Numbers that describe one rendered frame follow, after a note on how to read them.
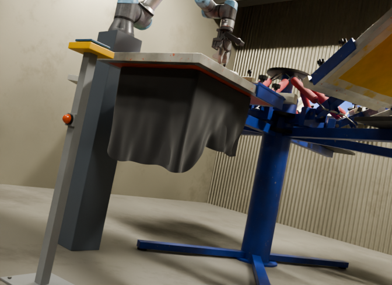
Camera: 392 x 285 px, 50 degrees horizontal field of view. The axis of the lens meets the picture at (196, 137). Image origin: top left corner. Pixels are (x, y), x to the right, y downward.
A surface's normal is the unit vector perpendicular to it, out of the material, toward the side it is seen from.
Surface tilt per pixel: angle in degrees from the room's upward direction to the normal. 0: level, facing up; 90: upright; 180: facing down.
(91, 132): 90
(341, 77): 148
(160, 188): 90
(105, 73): 90
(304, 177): 90
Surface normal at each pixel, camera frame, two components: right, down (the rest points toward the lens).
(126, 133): -0.66, -0.09
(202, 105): 0.82, 0.14
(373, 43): 0.06, 0.85
